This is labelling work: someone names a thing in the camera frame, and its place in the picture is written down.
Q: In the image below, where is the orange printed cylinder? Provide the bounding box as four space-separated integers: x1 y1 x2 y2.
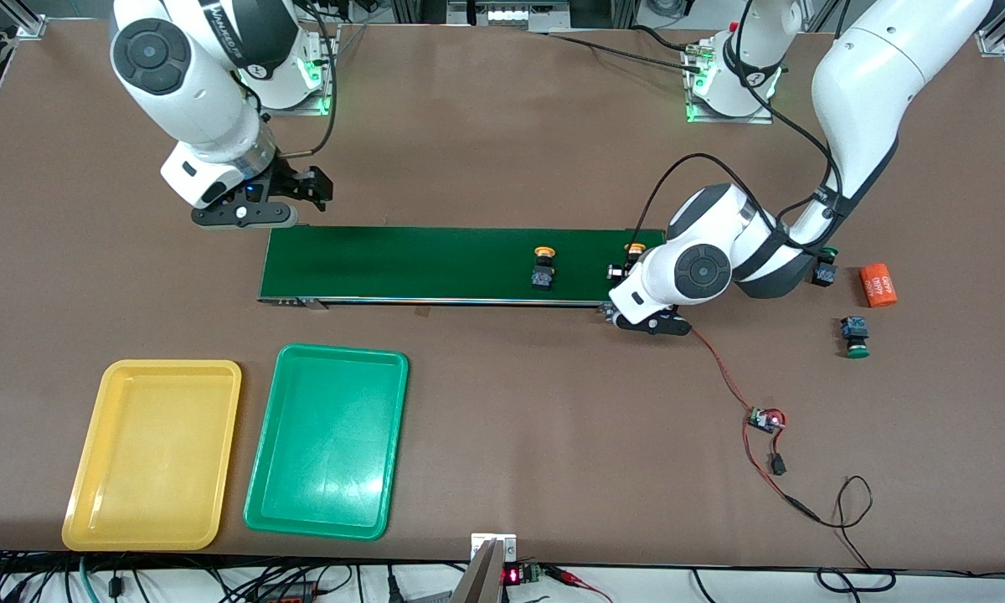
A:
858 263 899 308

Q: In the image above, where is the green conveyor belt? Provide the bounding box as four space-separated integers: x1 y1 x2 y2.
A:
257 224 676 326

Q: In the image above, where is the green plastic tray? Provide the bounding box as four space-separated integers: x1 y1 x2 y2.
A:
243 343 410 542

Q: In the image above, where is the yellow plastic tray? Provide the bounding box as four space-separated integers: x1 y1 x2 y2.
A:
61 359 243 552

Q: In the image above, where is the red clip lead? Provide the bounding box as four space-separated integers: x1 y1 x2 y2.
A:
544 566 612 603

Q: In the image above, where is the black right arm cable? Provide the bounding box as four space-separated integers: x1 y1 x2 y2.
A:
278 0 340 160

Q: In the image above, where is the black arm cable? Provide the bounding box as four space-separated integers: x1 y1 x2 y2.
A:
631 0 845 252
278 0 340 160

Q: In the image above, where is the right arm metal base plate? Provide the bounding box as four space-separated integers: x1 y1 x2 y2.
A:
247 23 341 116

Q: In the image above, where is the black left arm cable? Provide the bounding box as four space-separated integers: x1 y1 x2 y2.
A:
631 0 845 252

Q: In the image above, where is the red black wire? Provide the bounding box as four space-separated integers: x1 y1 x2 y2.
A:
688 327 822 524

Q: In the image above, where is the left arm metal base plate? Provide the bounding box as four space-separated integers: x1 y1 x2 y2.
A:
685 42 776 125

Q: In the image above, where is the black cable on table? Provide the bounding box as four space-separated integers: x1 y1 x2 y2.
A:
523 25 709 76

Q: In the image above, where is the aluminium frame rail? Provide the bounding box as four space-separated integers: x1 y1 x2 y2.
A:
448 0 570 28

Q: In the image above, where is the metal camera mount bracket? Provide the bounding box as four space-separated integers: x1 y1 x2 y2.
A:
448 533 518 603

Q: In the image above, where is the thin black cable loop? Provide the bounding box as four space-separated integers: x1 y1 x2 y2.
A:
791 476 897 592

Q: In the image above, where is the teal cable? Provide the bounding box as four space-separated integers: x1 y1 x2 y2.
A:
75 557 106 603

